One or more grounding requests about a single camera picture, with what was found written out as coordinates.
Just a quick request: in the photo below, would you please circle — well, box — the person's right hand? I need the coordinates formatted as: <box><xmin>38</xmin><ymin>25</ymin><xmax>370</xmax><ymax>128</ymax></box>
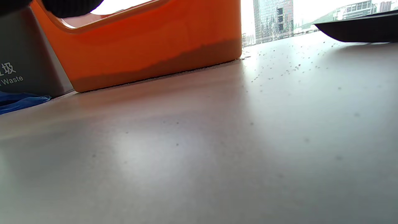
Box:
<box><xmin>0</xmin><ymin>0</ymin><xmax>104</xmax><ymax>18</ymax></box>

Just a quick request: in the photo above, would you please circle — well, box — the blue plastic bag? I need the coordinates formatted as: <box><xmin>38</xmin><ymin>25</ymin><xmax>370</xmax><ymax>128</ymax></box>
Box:
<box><xmin>0</xmin><ymin>91</ymin><xmax>52</xmax><ymax>115</ymax></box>

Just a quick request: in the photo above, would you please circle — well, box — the orange plastic litter box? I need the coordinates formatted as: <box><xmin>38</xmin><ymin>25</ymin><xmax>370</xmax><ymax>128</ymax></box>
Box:
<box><xmin>30</xmin><ymin>0</ymin><xmax>243</xmax><ymax>93</ymax></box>

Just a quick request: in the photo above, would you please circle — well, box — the grey plastic trash bin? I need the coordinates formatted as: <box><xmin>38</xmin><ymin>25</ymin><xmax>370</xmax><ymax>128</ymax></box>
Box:
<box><xmin>0</xmin><ymin>6</ymin><xmax>74</xmax><ymax>97</ymax></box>

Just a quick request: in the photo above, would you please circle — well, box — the black slotted litter scoop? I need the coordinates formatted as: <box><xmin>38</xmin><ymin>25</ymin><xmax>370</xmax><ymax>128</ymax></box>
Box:
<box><xmin>313</xmin><ymin>10</ymin><xmax>398</xmax><ymax>43</ymax></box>

